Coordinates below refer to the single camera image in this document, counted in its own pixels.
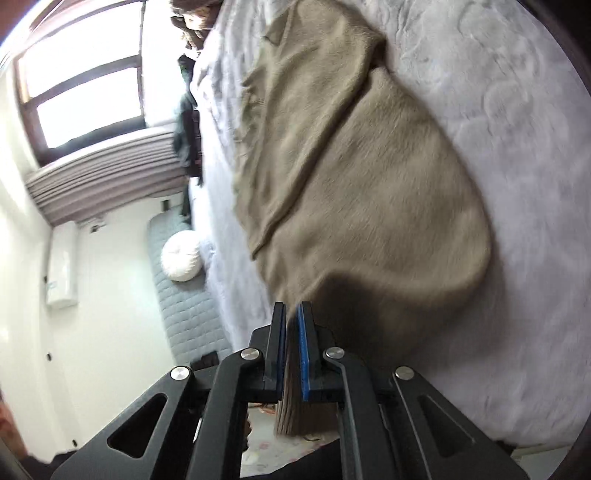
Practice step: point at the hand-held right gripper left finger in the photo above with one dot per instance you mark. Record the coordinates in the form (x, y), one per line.
(277, 350)

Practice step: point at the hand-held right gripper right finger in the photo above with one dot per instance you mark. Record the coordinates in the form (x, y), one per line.
(304, 360)

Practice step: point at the tan knit sweater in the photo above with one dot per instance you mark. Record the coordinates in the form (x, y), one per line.
(369, 184)

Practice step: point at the person's left forearm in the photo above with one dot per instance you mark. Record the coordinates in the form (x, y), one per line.
(9, 429)

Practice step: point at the grey quilted mat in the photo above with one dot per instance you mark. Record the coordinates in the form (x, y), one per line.
(184, 314)

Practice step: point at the white round cushion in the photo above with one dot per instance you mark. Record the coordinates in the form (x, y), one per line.
(181, 256)

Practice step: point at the grey pleated curtain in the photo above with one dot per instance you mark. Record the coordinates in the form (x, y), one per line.
(106, 175)

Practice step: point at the lavender plush bed blanket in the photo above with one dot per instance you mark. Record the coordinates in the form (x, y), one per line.
(508, 138)

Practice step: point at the dark framed window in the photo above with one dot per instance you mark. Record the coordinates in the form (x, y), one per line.
(87, 115)

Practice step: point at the white wall appliance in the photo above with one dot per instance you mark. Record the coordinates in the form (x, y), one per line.
(62, 267)

